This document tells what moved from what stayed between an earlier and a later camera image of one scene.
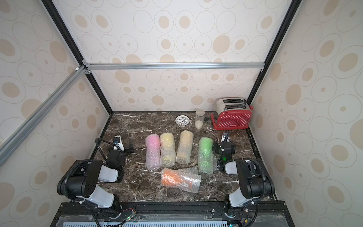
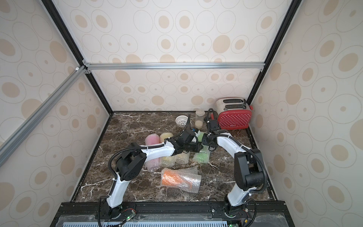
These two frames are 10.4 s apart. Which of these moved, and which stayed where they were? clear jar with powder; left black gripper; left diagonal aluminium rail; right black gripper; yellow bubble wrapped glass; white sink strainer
Moved: right black gripper; left black gripper
Stayed: clear jar with powder; white sink strainer; left diagonal aluminium rail; yellow bubble wrapped glass
